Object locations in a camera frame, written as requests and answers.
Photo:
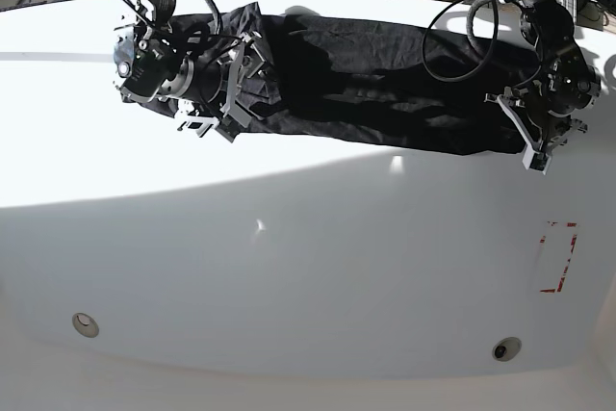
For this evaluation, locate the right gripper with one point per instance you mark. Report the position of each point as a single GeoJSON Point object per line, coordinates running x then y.
{"type": "Point", "coordinates": [216, 85]}

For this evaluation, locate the round table grommet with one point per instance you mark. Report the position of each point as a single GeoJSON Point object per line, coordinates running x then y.
{"type": "Point", "coordinates": [85, 325]}
{"type": "Point", "coordinates": [507, 349]}

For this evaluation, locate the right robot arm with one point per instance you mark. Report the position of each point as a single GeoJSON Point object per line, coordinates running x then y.
{"type": "Point", "coordinates": [191, 69]}

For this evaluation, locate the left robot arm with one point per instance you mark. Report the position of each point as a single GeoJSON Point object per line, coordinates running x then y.
{"type": "Point", "coordinates": [564, 82]}

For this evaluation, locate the black t-shirt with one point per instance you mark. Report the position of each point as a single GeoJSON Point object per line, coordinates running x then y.
{"type": "Point", "coordinates": [378, 83]}

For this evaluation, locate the right round table grommet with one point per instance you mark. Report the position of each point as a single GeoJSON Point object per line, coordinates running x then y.
{"type": "Point", "coordinates": [507, 349]}

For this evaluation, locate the left round table grommet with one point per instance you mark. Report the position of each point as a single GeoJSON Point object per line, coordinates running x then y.
{"type": "Point", "coordinates": [85, 325]}

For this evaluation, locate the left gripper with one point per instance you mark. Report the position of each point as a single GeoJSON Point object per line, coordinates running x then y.
{"type": "Point", "coordinates": [541, 130]}

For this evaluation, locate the red tape rectangle marking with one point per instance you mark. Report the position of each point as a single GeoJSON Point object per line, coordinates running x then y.
{"type": "Point", "coordinates": [556, 250]}

